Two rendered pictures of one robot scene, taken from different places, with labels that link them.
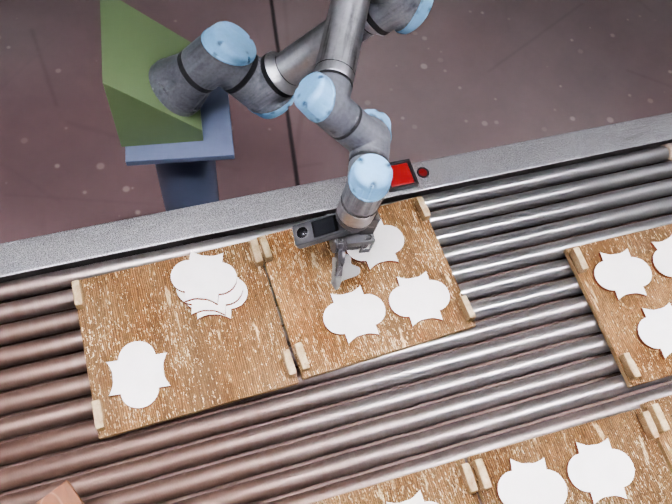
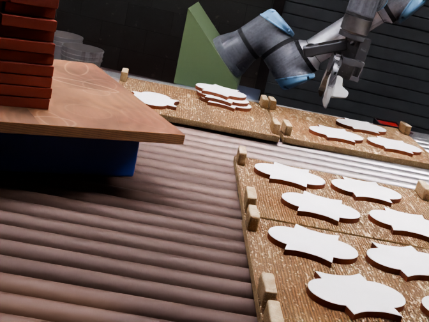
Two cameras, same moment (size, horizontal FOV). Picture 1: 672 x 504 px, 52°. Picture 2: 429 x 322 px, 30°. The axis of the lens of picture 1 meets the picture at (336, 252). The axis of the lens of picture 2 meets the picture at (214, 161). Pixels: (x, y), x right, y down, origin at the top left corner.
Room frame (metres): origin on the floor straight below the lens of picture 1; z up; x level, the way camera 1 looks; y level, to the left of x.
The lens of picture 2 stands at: (-1.37, -0.60, 1.39)
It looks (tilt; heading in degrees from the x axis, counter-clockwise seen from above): 16 degrees down; 23
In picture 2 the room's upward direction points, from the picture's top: 12 degrees clockwise
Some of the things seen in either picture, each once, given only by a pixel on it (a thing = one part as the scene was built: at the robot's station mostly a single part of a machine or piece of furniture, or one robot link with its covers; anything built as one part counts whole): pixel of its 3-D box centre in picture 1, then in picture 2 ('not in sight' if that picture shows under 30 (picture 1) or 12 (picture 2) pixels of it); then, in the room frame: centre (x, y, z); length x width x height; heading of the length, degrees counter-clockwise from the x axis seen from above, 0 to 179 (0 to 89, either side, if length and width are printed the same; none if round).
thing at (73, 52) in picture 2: not in sight; (79, 73); (3.35, 2.61, 0.19); 0.30 x 0.30 x 0.37
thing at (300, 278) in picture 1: (364, 282); (347, 135); (0.67, -0.08, 0.93); 0.41 x 0.35 x 0.02; 121
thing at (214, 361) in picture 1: (183, 332); (194, 107); (0.46, 0.28, 0.93); 0.41 x 0.35 x 0.02; 119
